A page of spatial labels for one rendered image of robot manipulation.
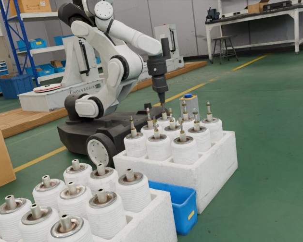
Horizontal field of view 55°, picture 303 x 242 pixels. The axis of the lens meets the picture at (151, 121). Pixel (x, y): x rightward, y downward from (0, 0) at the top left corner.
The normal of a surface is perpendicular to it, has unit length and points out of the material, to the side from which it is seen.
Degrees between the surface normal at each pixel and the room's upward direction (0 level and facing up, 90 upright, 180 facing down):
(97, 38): 111
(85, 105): 90
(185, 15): 90
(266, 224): 0
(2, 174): 89
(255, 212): 0
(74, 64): 90
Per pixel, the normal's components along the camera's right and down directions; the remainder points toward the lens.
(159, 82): 0.22, 0.24
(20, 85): 0.83, 0.06
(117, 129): 0.44, -0.63
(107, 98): -0.61, 0.31
